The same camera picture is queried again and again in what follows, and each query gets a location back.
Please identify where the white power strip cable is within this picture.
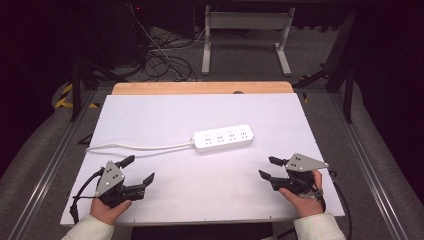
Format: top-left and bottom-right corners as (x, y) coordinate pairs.
(84, 141), (196, 159)

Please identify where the white metal table frame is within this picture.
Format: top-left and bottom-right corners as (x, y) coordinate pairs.
(200, 4), (297, 77)

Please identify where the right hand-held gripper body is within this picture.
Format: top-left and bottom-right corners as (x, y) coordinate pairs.
(270, 152), (330, 197)

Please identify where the aluminium floor rail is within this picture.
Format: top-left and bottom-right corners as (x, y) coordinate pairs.
(6, 89), (102, 240)
(327, 92), (410, 240)

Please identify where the person's dark clothing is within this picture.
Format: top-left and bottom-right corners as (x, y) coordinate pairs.
(130, 222), (274, 240)

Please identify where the tangle of floor cables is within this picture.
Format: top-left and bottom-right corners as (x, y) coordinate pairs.
(127, 3), (208, 83)

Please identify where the person's left hand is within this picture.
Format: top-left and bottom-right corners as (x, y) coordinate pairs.
(88, 197), (133, 226)

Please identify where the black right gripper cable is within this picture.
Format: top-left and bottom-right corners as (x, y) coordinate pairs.
(327, 169), (354, 240)

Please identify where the wooden table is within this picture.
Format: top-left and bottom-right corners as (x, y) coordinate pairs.
(110, 80), (295, 97)

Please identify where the person's right hand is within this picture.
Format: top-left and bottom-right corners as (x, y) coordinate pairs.
(277, 168), (325, 220)

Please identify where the black metal stand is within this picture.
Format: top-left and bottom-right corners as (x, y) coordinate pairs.
(65, 3), (130, 123)
(292, 9), (357, 125)

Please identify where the yellow black hazard tape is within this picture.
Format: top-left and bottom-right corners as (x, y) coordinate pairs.
(54, 82), (101, 110)

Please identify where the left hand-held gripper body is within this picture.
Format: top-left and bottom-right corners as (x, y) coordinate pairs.
(94, 160), (148, 210)

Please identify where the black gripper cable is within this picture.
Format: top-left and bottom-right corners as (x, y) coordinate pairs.
(68, 167), (106, 225)
(327, 169), (354, 240)

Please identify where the white power strip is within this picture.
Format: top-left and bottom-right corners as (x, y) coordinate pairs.
(192, 123), (255, 155)

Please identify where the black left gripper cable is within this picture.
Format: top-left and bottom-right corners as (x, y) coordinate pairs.
(68, 167), (106, 225)

